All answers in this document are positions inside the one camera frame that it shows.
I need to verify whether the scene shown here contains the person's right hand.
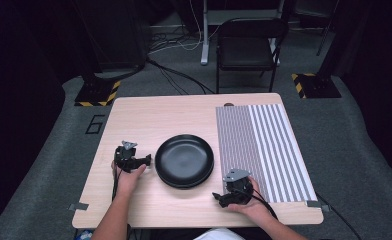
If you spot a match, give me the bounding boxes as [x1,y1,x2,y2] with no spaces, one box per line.
[228,176,272,219]

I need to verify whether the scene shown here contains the white floor cables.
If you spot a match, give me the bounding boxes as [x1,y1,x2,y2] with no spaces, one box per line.
[148,0,220,55]

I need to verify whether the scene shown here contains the thick black floor cable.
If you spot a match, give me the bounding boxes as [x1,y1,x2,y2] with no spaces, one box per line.
[146,58,216,95]

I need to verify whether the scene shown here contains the white desk frame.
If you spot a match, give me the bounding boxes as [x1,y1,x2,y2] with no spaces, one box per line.
[200,0,285,66]

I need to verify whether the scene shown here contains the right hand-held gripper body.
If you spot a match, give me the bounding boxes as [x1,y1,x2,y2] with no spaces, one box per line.
[222,168,254,206]

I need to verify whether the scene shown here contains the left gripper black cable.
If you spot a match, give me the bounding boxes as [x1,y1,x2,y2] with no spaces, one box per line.
[111,168,133,240]

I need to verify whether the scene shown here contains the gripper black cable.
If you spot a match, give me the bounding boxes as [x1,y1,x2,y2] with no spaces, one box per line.
[111,168,133,240]
[237,187,280,221]

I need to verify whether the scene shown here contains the large black case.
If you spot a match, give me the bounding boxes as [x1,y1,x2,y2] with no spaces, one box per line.
[73,0,152,74]

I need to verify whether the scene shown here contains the black folding chair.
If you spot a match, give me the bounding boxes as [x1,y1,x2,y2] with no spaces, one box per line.
[215,17,289,94]

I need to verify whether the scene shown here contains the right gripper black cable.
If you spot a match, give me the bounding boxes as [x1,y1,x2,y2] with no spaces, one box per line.
[237,187,280,221]

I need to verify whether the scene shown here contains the grey white striped placemat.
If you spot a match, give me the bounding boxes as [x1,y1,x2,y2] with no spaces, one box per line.
[215,103,318,205]

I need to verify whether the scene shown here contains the person's left hand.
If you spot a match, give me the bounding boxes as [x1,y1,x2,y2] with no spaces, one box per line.
[111,163,148,198]

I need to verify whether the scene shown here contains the blue white object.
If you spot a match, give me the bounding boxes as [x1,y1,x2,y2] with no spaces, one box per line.
[75,229,94,240]

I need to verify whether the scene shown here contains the person's white clothing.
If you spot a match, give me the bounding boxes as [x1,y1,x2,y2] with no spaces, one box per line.
[193,228,246,240]

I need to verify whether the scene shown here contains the grey tape piece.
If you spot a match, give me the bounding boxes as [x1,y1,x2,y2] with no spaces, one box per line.
[68,202,90,212]
[305,200,332,213]

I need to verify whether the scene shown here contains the black round plate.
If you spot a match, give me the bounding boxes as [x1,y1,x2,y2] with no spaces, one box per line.
[157,166,215,190]
[154,134,215,187]

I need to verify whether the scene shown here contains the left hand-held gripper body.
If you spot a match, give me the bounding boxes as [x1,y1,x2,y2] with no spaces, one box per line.
[114,140,142,173]

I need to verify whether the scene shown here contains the thin black tripod leg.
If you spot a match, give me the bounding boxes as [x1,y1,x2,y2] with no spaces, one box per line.
[316,0,340,57]

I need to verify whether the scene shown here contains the black stand base hazard tape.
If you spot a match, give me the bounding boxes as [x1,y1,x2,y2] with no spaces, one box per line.
[74,79,122,108]
[291,73,342,100]

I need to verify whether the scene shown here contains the black curtain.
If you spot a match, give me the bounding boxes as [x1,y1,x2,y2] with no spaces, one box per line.
[338,0,392,183]
[0,0,67,214]

